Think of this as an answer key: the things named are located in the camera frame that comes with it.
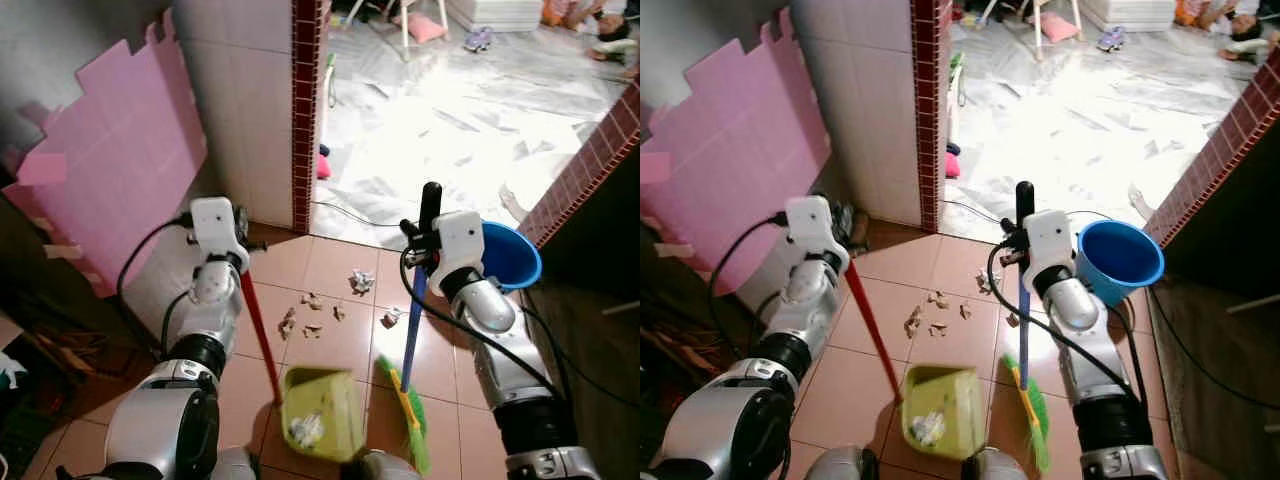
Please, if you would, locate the blue-handled green broom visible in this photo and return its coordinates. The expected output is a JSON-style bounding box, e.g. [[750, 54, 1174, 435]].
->
[[375, 182, 444, 476], [1000, 180, 1053, 473]]

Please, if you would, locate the green dustpan with red handle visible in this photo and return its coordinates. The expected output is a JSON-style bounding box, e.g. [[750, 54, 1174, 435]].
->
[[238, 265, 366, 463], [846, 260, 987, 461]]

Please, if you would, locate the person lying on floor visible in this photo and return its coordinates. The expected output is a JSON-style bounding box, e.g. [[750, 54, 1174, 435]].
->
[[1212, 8, 1271, 63], [588, 15, 641, 69]]

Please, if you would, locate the blue plastic bucket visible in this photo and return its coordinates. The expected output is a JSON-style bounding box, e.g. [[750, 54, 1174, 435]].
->
[[1077, 220, 1166, 309], [480, 222, 543, 291]]

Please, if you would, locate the pink foam board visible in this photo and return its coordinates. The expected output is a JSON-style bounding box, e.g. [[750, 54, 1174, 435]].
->
[[3, 10, 208, 298], [640, 8, 831, 296]]

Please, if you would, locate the pink cushion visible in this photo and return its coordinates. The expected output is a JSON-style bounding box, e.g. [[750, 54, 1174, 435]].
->
[[1030, 12, 1082, 44], [400, 12, 448, 44]]

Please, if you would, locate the robot right leg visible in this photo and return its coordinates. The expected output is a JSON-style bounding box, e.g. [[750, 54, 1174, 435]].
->
[[355, 450, 421, 480], [962, 448, 1031, 480]]

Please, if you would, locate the robot leg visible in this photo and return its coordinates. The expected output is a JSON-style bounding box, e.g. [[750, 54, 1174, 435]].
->
[[962, 448, 1031, 480], [355, 450, 421, 480], [210, 448, 257, 480], [805, 447, 866, 480]]

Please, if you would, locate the robot left leg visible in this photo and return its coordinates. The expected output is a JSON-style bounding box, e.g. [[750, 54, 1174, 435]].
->
[[210, 448, 257, 480], [805, 447, 866, 480]]

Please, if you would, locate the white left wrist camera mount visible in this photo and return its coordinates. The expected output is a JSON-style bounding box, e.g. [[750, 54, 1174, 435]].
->
[[190, 197, 249, 271], [785, 195, 849, 273]]

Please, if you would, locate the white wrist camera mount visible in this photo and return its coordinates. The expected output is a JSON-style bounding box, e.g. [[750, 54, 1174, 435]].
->
[[785, 195, 849, 273], [430, 210, 486, 291], [1022, 210, 1077, 291], [190, 197, 249, 271]]

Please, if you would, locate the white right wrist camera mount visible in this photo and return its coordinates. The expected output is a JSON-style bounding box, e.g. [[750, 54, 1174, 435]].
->
[[430, 210, 486, 291], [1022, 210, 1077, 291]]

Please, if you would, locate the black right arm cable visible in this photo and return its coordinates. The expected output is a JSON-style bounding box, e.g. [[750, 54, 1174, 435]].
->
[[988, 240, 1280, 411], [400, 245, 641, 411]]

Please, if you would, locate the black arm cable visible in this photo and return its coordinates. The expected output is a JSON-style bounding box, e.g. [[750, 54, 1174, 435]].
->
[[116, 216, 193, 333], [708, 213, 791, 333], [988, 240, 1280, 411], [400, 245, 641, 411]]

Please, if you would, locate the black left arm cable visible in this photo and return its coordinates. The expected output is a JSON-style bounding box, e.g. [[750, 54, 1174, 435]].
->
[[116, 216, 193, 333], [708, 213, 791, 333]]

